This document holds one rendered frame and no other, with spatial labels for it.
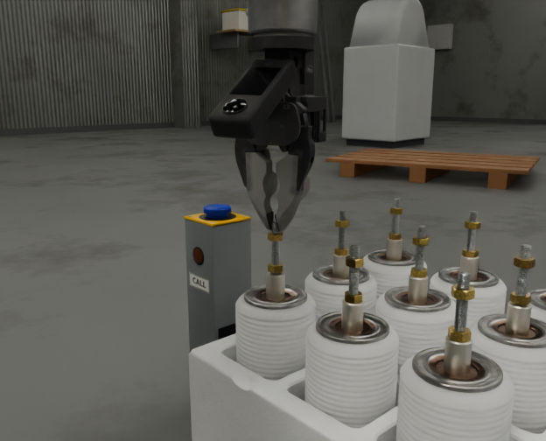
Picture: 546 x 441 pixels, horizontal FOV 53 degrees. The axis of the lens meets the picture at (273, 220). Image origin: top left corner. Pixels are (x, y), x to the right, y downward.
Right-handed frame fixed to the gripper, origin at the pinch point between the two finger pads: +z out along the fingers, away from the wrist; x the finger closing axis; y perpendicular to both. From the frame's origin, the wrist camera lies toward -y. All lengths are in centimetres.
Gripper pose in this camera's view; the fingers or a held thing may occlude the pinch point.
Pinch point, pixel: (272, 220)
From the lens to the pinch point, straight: 62.0
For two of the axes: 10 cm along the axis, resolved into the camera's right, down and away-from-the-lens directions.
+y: 4.4, -2.0, 8.7
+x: -9.0, -1.0, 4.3
